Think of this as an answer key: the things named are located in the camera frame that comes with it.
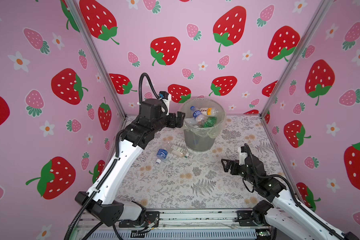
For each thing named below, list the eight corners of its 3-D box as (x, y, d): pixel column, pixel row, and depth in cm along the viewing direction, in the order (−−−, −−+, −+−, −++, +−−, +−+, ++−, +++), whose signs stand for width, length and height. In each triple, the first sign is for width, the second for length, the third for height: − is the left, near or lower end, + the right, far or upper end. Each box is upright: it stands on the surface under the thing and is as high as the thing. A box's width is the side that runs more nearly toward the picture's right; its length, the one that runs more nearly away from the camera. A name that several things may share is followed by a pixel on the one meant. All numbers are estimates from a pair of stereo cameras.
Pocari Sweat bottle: (154, 163, 96) (153, 158, 91) (161, 152, 102) (159, 147, 97) (162, 166, 95) (160, 161, 90) (168, 155, 100) (167, 150, 95)
